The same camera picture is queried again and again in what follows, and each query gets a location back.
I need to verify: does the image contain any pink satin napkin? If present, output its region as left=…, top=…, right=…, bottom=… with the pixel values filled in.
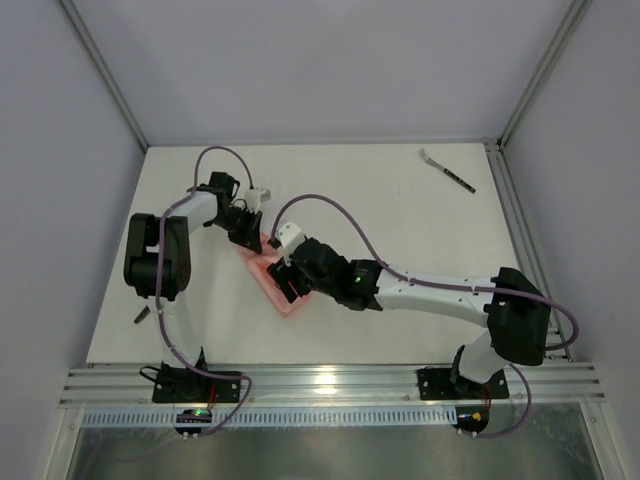
left=235, top=233, right=308, bottom=318

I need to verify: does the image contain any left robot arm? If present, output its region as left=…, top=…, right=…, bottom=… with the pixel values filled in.
left=123, top=172, right=271, bottom=371

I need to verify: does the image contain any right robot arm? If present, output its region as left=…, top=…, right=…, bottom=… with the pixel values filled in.
left=266, top=238, right=550, bottom=399

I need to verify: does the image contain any metal fork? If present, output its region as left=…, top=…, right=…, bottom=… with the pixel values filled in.
left=418, top=148, right=476, bottom=194

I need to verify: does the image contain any left controller board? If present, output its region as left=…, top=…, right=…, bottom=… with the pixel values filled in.
left=174, top=408, right=212, bottom=437

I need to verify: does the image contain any controller board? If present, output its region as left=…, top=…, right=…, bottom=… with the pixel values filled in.
left=453, top=406, right=490, bottom=437
left=174, top=408, right=212, bottom=437

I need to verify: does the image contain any right controller board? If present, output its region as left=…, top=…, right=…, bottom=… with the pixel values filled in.
left=453, top=406, right=490, bottom=437

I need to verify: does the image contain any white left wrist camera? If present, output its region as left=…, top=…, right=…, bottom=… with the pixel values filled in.
left=244, top=188, right=271, bottom=213

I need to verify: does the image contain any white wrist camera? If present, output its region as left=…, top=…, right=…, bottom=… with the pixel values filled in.
left=244, top=188, right=271, bottom=213
left=276, top=222, right=306, bottom=266

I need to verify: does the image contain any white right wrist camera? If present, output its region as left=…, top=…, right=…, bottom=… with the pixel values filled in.
left=276, top=222, right=306, bottom=266

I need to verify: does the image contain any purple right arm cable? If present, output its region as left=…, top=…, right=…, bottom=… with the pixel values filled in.
left=269, top=194, right=582, bottom=442

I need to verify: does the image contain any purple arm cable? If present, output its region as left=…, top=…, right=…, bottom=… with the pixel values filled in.
left=154, top=145, right=256, bottom=440
left=269, top=194, right=582, bottom=442

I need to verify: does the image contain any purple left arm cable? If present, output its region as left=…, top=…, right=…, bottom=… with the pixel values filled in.
left=154, top=145, right=256, bottom=440

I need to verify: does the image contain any slotted cable duct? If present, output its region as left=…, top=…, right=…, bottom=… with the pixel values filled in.
left=81, top=405, right=455, bottom=428

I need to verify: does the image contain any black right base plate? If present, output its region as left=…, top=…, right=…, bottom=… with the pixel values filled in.
left=416, top=366, right=510, bottom=400

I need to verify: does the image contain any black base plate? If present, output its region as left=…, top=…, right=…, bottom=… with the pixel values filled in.
left=152, top=369, right=240, bottom=404
left=416, top=366, right=510, bottom=400

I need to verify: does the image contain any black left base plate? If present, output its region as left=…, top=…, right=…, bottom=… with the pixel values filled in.
left=152, top=369, right=240, bottom=404

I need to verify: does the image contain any aluminium right side rail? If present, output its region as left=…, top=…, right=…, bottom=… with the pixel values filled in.
left=484, top=139, right=573, bottom=362

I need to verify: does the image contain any aluminium rail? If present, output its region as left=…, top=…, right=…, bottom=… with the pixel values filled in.
left=59, top=361, right=606, bottom=408
left=484, top=139, right=573, bottom=362

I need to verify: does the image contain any aluminium front rail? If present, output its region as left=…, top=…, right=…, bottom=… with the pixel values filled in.
left=59, top=361, right=606, bottom=408

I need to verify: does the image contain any left frame post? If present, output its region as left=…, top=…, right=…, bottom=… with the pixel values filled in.
left=55, top=0, right=150, bottom=153

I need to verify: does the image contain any frame post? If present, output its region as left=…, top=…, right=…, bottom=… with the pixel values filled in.
left=497, top=0, right=592, bottom=150
left=55, top=0, right=150, bottom=153

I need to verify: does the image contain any right frame post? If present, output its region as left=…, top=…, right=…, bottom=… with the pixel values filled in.
left=497, top=0, right=592, bottom=150

